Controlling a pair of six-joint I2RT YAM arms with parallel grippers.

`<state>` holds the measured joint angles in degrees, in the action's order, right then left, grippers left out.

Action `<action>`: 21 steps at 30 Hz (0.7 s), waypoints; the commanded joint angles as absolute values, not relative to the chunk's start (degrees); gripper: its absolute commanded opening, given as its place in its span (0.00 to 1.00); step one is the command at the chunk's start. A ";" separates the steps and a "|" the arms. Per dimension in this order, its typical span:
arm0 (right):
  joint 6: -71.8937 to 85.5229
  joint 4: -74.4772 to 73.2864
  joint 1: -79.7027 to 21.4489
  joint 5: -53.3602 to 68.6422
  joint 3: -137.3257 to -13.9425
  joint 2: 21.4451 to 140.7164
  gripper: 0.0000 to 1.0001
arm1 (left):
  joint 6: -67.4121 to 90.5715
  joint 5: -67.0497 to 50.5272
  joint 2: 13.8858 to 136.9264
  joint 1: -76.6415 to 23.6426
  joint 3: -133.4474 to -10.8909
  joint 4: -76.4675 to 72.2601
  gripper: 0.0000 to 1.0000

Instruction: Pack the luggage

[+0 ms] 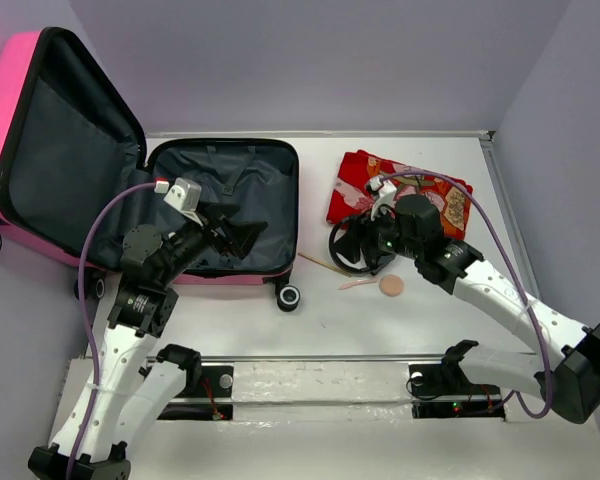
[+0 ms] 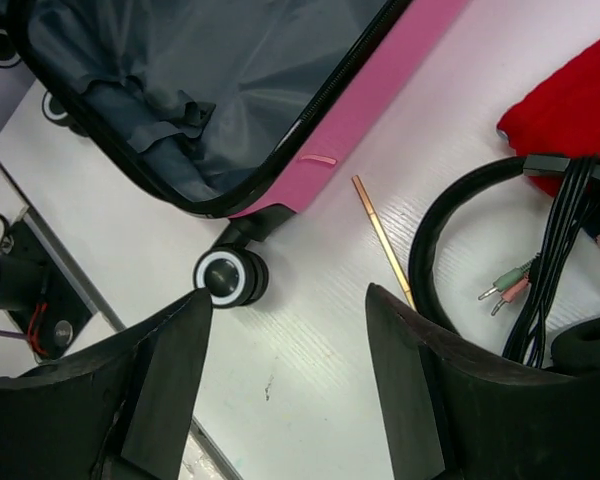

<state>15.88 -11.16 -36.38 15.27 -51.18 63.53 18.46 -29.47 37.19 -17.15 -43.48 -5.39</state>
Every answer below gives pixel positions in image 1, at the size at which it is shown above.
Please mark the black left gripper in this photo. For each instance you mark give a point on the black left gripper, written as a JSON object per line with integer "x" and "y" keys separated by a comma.
{"x": 240, "y": 236}

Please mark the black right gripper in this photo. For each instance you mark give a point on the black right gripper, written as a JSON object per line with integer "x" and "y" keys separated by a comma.
{"x": 360, "y": 230}

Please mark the wooden chopstick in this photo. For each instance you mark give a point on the wooden chopstick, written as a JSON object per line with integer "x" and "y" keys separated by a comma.
{"x": 324, "y": 264}

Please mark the red patterned cloth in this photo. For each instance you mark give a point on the red patterned cloth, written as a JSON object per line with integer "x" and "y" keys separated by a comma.
{"x": 350, "y": 197}

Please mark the round pink powder puff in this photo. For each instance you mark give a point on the round pink powder puff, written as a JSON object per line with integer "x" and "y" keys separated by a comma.
{"x": 391, "y": 285}

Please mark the pink hard-shell suitcase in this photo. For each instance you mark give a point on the pink hard-shell suitcase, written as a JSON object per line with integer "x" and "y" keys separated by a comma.
{"x": 74, "y": 164}

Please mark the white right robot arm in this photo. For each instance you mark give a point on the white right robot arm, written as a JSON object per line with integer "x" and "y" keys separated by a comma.
{"x": 563, "y": 366}

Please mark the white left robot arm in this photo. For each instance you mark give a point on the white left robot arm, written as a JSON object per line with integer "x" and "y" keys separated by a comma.
{"x": 118, "y": 404}

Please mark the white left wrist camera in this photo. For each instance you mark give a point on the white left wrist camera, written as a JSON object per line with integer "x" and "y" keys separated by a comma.
{"x": 184, "y": 196}

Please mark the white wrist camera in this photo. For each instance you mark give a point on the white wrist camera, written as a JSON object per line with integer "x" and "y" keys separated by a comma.
{"x": 383, "y": 192}
{"x": 184, "y": 196}

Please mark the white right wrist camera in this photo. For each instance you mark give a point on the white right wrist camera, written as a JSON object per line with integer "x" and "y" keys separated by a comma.
{"x": 383, "y": 192}

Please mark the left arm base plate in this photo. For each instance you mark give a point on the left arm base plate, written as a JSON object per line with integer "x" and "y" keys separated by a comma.
{"x": 210, "y": 399}

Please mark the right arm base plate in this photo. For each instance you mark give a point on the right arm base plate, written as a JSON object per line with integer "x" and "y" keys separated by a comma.
{"x": 438, "y": 396}

